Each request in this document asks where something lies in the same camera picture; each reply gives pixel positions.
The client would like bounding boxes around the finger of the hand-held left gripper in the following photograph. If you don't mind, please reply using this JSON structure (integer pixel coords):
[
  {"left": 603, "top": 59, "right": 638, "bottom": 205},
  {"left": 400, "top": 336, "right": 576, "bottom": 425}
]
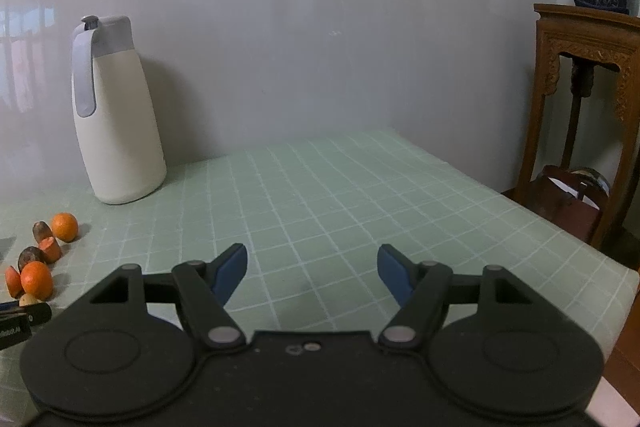
[{"left": 0, "top": 301, "right": 52, "bottom": 327}]

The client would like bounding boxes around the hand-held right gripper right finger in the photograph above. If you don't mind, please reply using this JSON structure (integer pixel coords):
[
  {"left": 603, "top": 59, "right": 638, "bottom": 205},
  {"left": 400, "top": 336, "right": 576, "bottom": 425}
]
[{"left": 377, "top": 243, "right": 534, "bottom": 351}]

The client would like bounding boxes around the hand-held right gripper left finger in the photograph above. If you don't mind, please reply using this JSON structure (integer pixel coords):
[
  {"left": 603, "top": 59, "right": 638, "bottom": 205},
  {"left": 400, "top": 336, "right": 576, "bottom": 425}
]
[{"left": 90, "top": 243, "right": 248, "bottom": 351}]

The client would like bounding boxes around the orange tangerine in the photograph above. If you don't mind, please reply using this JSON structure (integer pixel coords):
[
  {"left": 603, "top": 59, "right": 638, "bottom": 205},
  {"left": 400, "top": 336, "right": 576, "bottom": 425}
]
[
  {"left": 51, "top": 213, "right": 79, "bottom": 242},
  {"left": 20, "top": 261, "right": 54, "bottom": 301}
]

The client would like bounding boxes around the orange carrot piece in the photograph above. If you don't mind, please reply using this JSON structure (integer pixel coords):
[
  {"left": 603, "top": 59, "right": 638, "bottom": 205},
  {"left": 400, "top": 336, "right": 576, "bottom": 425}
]
[
  {"left": 39, "top": 237, "right": 63, "bottom": 264},
  {"left": 4, "top": 266, "right": 24, "bottom": 299}
]

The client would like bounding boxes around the green grid table cover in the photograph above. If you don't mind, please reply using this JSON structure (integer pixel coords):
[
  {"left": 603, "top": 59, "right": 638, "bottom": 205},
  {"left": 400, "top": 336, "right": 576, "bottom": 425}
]
[{"left": 0, "top": 129, "right": 640, "bottom": 427}]

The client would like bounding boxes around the white thermos jug grey lid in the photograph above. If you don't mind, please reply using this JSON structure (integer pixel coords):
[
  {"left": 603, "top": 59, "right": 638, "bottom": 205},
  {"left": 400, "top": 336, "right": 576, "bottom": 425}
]
[{"left": 71, "top": 14, "right": 167, "bottom": 205}]

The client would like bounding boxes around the brown bag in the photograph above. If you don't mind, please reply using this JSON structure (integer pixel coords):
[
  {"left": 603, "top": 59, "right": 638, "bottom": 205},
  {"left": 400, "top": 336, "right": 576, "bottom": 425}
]
[{"left": 529, "top": 164, "right": 609, "bottom": 244}]

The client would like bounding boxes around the carved wooden plant stand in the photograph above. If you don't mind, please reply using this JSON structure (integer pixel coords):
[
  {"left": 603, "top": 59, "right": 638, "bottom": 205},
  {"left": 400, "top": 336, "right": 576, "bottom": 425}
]
[{"left": 515, "top": 3, "right": 640, "bottom": 253}]

